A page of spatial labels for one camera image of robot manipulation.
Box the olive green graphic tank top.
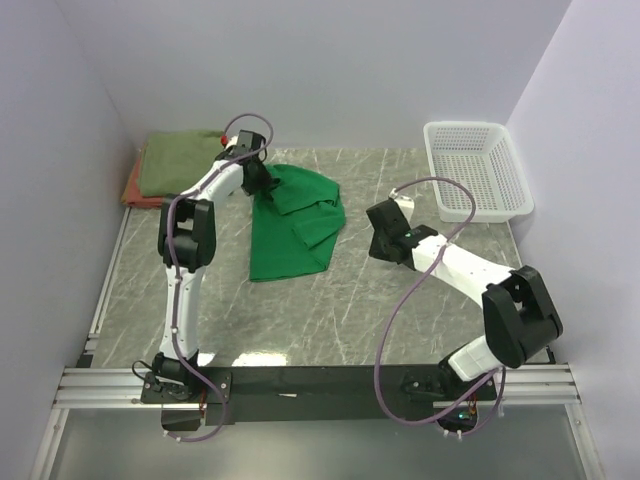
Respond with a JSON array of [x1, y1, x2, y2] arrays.
[[144, 130, 223, 194]]

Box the bright green tank top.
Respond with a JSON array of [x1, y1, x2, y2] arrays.
[[249, 164, 346, 283]]

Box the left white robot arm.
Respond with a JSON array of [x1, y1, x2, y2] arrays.
[[158, 130, 277, 368]]

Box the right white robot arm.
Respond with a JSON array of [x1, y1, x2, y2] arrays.
[[366, 199, 563, 399]]

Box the folded red tank top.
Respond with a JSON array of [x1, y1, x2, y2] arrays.
[[121, 147, 171, 209]]

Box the white plastic basket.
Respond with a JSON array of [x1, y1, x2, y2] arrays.
[[423, 121, 534, 223]]

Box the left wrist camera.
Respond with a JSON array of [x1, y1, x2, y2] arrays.
[[220, 134, 243, 158]]

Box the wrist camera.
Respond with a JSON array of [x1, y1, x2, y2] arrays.
[[220, 134, 243, 158], [389, 189, 415, 221]]

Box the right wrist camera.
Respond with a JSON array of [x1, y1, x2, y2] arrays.
[[389, 189, 415, 221]]

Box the aluminium frame rail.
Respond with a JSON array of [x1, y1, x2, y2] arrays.
[[52, 364, 581, 410]]

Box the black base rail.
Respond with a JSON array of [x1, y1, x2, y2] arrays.
[[141, 365, 472, 426]]

